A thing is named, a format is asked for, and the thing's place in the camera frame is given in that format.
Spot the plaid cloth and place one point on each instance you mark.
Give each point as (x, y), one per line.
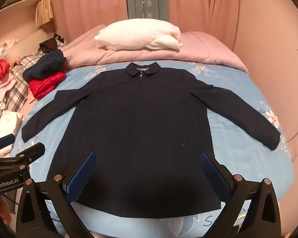
(19, 86)

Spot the beige tassel fringe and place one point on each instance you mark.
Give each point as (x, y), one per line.
(44, 11)

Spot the white plush blanket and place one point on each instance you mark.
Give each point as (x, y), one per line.
(139, 34)

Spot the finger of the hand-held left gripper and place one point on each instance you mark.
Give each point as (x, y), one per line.
(5, 140)
(32, 152)

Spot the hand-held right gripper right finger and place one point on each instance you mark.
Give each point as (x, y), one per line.
(213, 176)

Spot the folded red down jacket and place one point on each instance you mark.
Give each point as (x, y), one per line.
(46, 85)

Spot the cream pillow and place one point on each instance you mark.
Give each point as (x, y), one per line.
(29, 42)

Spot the pink quilt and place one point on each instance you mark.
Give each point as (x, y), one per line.
(201, 49)

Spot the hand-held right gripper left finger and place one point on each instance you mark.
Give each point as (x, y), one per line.
(80, 176)

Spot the folded navy garment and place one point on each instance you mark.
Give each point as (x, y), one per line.
(46, 64)

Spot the blue floral bedsheet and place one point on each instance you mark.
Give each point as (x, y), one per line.
(238, 156)

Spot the white folded garment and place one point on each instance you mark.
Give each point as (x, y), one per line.
(7, 126)

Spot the dark navy jacket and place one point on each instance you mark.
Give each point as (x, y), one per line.
(144, 129)

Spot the black crumpled cloth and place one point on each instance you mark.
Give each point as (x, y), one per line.
(51, 44)

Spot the pink curtain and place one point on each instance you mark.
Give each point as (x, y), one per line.
(201, 5)
(89, 5)

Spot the white plush toys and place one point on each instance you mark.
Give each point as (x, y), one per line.
(5, 45)

